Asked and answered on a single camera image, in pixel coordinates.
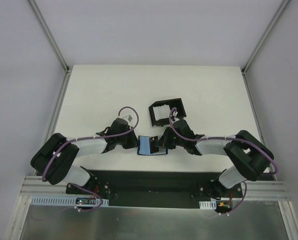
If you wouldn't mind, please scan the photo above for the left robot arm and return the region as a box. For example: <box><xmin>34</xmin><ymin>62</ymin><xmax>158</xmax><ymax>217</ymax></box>
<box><xmin>31</xmin><ymin>115</ymin><xmax>139</xmax><ymax>195</ymax></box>

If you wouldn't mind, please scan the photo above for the aluminium frame post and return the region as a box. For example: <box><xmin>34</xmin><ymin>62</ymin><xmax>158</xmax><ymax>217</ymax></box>
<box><xmin>27</xmin><ymin>0</ymin><xmax>70</xmax><ymax>72</ymax></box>
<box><xmin>241</xmin><ymin>0</ymin><xmax>292</xmax><ymax>76</ymax></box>

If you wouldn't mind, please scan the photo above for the blue leather card holder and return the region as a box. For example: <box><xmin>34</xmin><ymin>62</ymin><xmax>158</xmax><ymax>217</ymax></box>
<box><xmin>137</xmin><ymin>135</ymin><xmax>168</xmax><ymax>156</ymax></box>

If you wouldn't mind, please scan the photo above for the left white cable duct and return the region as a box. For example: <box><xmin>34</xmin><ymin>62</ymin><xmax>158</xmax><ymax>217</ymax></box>
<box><xmin>31</xmin><ymin>196</ymin><xmax>109</xmax><ymax>207</ymax></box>

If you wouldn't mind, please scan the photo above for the white cable duct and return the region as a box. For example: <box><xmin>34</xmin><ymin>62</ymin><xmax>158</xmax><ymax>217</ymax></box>
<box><xmin>199</xmin><ymin>200</ymin><xmax>217</xmax><ymax>210</ymax></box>
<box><xmin>31</xmin><ymin>196</ymin><xmax>109</xmax><ymax>207</ymax></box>

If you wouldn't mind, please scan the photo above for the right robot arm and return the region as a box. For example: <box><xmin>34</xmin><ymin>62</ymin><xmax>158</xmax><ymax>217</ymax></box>
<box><xmin>156</xmin><ymin>119</ymin><xmax>274</xmax><ymax>199</ymax></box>

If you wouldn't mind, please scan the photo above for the black card tray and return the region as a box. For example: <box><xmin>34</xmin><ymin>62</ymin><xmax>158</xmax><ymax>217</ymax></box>
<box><xmin>148</xmin><ymin>98</ymin><xmax>187</xmax><ymax>127</ymax></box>

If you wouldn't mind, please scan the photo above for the black VIP credit card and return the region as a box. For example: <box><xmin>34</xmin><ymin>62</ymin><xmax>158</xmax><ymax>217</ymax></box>
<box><xmin>149</xmin><ymin>136</ymin><xmax>159</xmax><ymax>154</ymax></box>

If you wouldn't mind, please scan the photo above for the aluminium front rail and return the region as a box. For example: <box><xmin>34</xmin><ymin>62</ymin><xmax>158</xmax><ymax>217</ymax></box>
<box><xmin>20</xmin><ymin>175</ymin><xmax>291</xmax><ymax>202</ymax></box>

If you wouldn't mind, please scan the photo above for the left aluminium frame post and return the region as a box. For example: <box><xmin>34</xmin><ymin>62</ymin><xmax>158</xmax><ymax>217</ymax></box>
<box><xmin>27</xmin><ymin>0</ymin><xmax>70</xmax><ymax>72</ymax></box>

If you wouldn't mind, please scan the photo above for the right white cable duct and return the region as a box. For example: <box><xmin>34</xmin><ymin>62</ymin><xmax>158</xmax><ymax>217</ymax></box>
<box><xmin>199</xmin><ymin>200</ymin><xmax>217</xmax><ymax>210</ymax></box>

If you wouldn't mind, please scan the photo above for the white card stack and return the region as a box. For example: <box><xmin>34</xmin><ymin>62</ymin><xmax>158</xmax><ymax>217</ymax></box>
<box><xmin>153</xmin><ymin>104</ymin><xmax>171</xmax><ymax>121</ymax></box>

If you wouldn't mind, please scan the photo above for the right aluminium frame post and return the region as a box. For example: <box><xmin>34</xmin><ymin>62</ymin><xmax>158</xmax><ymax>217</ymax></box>
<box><xmin>241</xmin><ymin>0</ymin><xmax>292</xmax><ymax>76</ymax></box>

